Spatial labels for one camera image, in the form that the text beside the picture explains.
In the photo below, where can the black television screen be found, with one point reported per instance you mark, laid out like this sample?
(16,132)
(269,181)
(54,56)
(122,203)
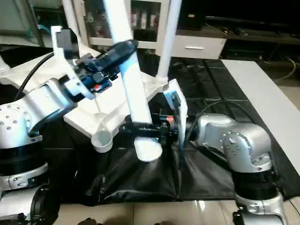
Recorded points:
(243,9)

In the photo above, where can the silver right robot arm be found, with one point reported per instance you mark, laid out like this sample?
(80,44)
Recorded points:
(234,140)

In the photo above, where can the black work mat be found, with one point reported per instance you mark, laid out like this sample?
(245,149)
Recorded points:
(220,93)

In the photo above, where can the white drawer unit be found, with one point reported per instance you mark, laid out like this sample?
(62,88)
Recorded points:
(199,47)

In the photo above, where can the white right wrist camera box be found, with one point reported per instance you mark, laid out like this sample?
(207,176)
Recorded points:
(177,110)

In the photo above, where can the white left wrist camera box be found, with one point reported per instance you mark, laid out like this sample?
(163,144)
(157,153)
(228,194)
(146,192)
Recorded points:
(65,42)

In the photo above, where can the white plastic table leg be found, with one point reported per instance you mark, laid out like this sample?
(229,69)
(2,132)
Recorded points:
(3,65)
(69,11)
(133,93)
(168,42)

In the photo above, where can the white flat panel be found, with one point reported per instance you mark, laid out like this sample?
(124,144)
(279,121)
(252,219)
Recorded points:
(267,93)

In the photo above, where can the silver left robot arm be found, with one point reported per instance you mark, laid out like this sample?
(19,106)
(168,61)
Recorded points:
(28,131)

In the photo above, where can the white plastic table top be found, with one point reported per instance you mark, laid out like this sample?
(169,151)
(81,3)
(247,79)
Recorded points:
(93,108)

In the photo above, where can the dark wooden TV bench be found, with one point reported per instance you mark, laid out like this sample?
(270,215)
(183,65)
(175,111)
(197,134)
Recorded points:
(258,42)

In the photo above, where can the white glass-door cabinet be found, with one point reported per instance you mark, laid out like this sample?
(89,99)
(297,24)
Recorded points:
(145,21)

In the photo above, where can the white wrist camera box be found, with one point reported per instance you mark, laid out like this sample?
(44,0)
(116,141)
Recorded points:
(177,110)
(65,42)

